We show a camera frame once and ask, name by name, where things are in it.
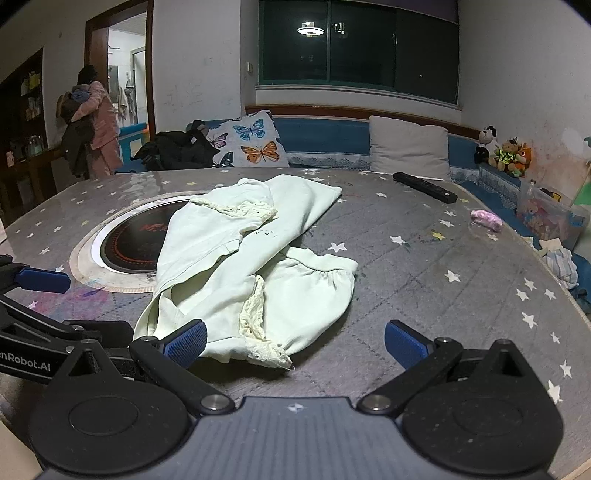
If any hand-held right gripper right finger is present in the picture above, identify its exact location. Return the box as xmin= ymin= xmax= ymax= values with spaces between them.
xmin=358 ymin=320 xmax=551 ymax=415

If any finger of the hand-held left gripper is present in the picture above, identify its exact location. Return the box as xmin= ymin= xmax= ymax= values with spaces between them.
xmin=0 ymin=256 xmax=71 ymax=296
xmin=0 ymin=295 xmax=136 ymax=352

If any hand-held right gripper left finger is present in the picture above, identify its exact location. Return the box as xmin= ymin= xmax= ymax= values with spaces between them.
xmin=46 ymin=318 xmax=236 ymax=417

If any pale green garment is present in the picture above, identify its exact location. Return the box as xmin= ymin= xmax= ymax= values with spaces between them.
xmin=133 ymin=174 xmax=359 ymax=370

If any grey star-print table cover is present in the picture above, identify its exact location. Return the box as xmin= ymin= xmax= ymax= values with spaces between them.
xmin=0 ymin=166 xmax=591 ymax=480

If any round black induction cooktop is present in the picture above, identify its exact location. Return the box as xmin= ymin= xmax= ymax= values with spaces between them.
xmin=90 ymin=197 xmax=194 ymax=281

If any dark wooden console table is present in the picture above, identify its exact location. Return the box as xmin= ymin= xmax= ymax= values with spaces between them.
xmin=0 ymin=147 xmax=66 ymax=222

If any small pink soft toy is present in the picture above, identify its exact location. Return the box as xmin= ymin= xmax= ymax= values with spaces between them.
xmin=470 ymin=209 xmax=503 ymax=232

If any black remote control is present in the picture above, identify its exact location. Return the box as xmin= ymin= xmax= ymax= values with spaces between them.
xmin=392 ymin=172 xmax=458 ymax=204

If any blue and white panel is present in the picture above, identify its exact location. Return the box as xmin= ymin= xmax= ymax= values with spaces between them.
xmin=119 ymin=122 xmax=149 ymax=160

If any striped light cloth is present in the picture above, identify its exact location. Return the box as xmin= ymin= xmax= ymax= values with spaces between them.
xmin=540 ymin=237 xmax=581 ymax=289

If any dark wooden shelf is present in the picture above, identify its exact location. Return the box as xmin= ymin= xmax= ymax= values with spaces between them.
xmin=0 ymin=48 xmax=45 ymax=153

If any black jacket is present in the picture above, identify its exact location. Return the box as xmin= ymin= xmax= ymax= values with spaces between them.
xmin=134 ymin=120 xmax=221 ymax=171

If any clear plastic toy box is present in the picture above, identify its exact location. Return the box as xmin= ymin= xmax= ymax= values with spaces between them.
xmin=516 ymin=179 xmax=585 ymax=253

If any plain grey pillow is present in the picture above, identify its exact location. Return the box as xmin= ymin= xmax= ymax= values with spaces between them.
xmin=369 ymin=115 xmax=451 ymax=182

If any bear plush with yellow vest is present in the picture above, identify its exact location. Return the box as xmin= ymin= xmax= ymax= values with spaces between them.
xmin=495 ymin=137 xmax=522 ymax=174

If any butterfly print pillow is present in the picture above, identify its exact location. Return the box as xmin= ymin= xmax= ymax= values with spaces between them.
xmin=205 ymin=110 xmax=291 ymax=169

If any orange plush toy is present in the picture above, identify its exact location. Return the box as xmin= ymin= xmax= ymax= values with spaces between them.
xmin=514 ymin=143 xmax=533 ymax=179

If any blue upholstered bench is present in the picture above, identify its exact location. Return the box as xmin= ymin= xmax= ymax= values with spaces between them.
xmin=245 ymin=104 xmax=523 ymax=195

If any dark green framed window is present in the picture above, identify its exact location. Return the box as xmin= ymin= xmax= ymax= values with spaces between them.
xmin=257 ymin=0 xmax=461 ymax=105

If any dark wooden door frame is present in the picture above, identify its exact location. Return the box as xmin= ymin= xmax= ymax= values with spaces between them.
xmin=84 ymin=0 xmax=156 ymax=134

